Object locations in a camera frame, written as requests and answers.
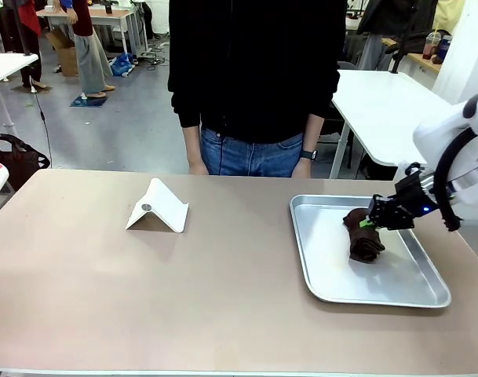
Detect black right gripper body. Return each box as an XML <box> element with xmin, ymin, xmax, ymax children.
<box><xmin>392</xmin><ymin>170</ymin><xmax>439</xmax><ymax>221</ymax></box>

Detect dark brown cloth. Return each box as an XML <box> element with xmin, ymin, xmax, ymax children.
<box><xmin>341</xmin><ymin>207</ymin><xmax>387</xmax><ymax>264</ymax></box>

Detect person's right forearm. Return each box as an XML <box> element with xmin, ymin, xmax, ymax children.
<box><xmin>181</xmin><ymin>123</ymin><xmax>203</xmax><ymax>164</ymax></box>

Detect person's left forearm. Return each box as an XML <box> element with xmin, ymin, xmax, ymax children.
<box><xmin>302</xmin><ymin>113</ymin><xmax>326</xmax><ymax>152</ymax></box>

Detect person's left hand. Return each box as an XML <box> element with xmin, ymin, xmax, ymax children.
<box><xmin>293</xmin><ymin>158</ymin><xmax>313</xmax><ymax>178</ymax></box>

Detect person's right hand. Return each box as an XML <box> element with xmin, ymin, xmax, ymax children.
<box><xmin>187</xmin><ymin>156</ymin><xmax>210</xmax><ymax>176</ymax></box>

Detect silver metal tray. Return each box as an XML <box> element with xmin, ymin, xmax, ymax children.
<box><xmin>289</xmin><ymin>194</ymin><xmax>453</xmax><ymax>309</ymax></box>

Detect large white work table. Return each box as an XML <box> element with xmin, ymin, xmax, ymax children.
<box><xmin>330</xmin><ymin>69</ymin><xmax>458</xmax><ymax>181</ymax></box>

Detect wooden counter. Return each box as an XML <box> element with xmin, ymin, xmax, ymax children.
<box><xmin>381</xmin><ymin>37</ymin><xmax>444</xmax><ymax>75</ymax></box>

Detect blue jeans of person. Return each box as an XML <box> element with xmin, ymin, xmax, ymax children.
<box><xmin>199</xmin><ymin>126</ymin><xmax>305</xmax><ymax>178</ymax></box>

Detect blue cup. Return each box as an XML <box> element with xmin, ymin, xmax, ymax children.
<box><xmin>436</xmin><ymin>34</ymin><xmax>454</xmax><ymax>64</ymax></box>

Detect clear cup with red drink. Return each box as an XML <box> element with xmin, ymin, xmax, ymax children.
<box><xmin>421</xmin><ymin>27</ymin><xmax>442</xmax><ymax>60</ymax></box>

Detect bystander in black jacket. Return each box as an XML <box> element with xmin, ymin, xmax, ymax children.
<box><xmin>355</xmin><ymin>0</ymin><xmax>440</xmax><ymax>72</ymax></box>

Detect yellow garment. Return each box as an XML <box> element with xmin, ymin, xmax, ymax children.
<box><xmin>433</xmin><ymin>0</ymin><xmax>468</xmax><ymax>39</ymax></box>

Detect black sweater of person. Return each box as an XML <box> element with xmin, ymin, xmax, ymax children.
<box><xmin>167</xmin><ymin>0</ymin><xmax>348</xmax><ymax>145</ymax></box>

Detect white folded roller stand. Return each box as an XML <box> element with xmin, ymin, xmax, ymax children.
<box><xmin>124</xmin><ymin>177</ymin><xmax>190</xmax><ymax>234</ymax></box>

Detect blue plastic bag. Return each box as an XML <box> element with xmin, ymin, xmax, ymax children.
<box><xmin>110</xmin><ymin>52</ymin><xmax>137</xmax><ymax>78</ymax></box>

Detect blue floor mat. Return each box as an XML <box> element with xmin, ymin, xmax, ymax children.
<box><xmin>69</xmin><ymin>93</ymin><xmax>108</xmax><ymax>108</ymax></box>

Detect bystander in grey trousers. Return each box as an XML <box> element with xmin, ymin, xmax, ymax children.
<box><xmin>52</xmin><ymin>0</ymin><xmax>117</xmax><ymax>99</ymax></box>

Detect background desk with pink top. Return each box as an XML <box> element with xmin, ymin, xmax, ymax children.
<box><xmin>35</xmin><ymin>6</ymin><xmax>148</xmax><ymax>57</ymax></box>

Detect brown cardboard box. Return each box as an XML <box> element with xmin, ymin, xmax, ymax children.
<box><xmin>45</xmin><ymin>30</ymin><xmax>81</xmax><ymax>78</ymax></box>

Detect black tote bag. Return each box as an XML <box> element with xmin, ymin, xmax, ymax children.
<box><xmin>0</xmin><ymin>133</ymin><xmax>52</xmax><ymax>192</ymax></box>

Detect bystander in red top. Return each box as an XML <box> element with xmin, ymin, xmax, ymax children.
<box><xmin>0</xmin><ymin>0</ymin><xmax>51</xmax><ymax>92</ymax></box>

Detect small white side table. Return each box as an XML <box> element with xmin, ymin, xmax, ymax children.
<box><xmin>0</xmin><ymin>52</ymin><xmax>40</xmax><ymax>129</ymax></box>

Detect thin black floor cable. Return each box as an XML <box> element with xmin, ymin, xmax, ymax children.
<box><xmin>31</xmin><ymin>80</ymin><xmax>52</xmax><ymax>168</ymax></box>

